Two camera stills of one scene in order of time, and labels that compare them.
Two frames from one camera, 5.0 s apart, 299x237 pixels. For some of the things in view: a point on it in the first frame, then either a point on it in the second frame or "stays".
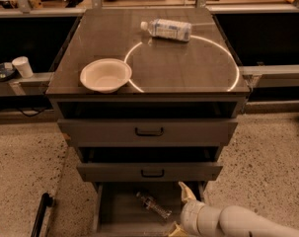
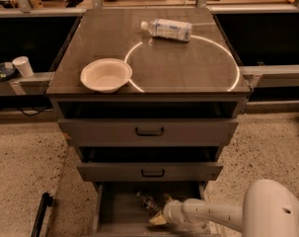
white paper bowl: (106, 74) stays
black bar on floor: (46, 200) stays
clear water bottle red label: (153, 204) stays
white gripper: (188, 213) → (172, 209)
